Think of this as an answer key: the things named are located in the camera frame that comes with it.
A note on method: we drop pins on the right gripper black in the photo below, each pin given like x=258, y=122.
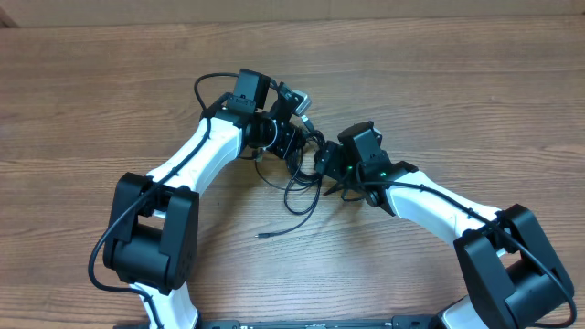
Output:
x=333, y=161

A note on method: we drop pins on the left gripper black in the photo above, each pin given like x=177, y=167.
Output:
x=288, y=142

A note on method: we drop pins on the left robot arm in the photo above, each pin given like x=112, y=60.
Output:
x=150, y=244

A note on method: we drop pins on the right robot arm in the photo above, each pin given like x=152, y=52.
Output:
x=512, y=274

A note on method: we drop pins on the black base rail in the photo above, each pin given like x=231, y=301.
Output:
x=421, y=321

